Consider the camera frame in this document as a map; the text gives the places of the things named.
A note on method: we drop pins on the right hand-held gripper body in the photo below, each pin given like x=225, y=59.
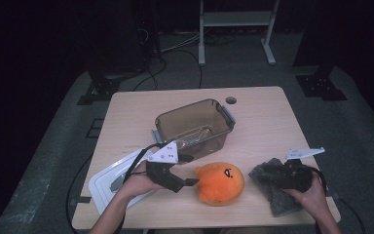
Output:
x=293, y=177

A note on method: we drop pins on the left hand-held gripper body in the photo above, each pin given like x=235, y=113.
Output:
x=164, y=175

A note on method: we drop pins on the grey fluffy cloth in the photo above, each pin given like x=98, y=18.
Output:
x=282, y=203

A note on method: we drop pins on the orange plush toy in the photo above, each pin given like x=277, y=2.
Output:
x=220, y=183

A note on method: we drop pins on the brown transparent storage box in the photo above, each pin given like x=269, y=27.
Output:
x=204, y=113

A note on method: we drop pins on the white box lid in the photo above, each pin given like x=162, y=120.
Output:
x=104, y=185

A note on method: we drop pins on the person's left hand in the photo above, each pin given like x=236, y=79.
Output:
x=139, y=185

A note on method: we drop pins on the person's right hand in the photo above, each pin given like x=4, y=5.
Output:
x=315, y=200

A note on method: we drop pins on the black table edge clip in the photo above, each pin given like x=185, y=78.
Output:
x=332, y=194
x=79, y=199

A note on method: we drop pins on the black stand base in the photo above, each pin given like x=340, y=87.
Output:
x=319, y=86
x=100, y=89

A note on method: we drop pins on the white metal stand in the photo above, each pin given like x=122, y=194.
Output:
x=237, y=19

